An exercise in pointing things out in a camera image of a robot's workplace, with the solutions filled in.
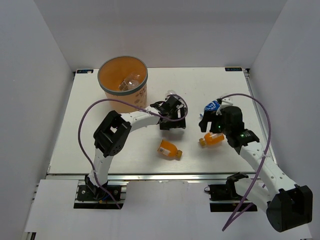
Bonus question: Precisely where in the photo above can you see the clear bottle with blue label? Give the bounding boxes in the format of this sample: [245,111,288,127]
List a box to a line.
[199,98,222,119]

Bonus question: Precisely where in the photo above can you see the small clear bottle black label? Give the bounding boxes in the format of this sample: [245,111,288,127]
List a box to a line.
[165,90,180,99]

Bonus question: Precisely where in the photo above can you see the orange juice bottle with barcode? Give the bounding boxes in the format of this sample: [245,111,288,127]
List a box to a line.
[198,132,225,148]

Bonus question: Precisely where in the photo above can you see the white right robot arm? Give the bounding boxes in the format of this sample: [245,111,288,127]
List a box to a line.
[199,106,313,233]

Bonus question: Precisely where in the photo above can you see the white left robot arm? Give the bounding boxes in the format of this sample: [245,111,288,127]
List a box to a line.
[85,93,188,200]

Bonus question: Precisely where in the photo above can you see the orange cylindrical bin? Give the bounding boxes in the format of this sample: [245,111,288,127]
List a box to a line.
[97,56,148,113]

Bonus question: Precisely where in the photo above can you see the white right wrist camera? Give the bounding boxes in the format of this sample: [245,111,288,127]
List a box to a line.
[216,97,233,115]

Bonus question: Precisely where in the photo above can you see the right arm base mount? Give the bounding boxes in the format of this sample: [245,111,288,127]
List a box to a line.
[204,172,249,213]

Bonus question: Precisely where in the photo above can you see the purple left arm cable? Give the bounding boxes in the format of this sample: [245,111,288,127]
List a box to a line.
[77,93,189,210]

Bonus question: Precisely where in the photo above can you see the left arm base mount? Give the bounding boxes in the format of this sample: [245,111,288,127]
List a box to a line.
[73,181,128,210]

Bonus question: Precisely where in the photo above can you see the aluminium table front rail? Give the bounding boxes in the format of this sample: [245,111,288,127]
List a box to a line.
[46,172,263,182]

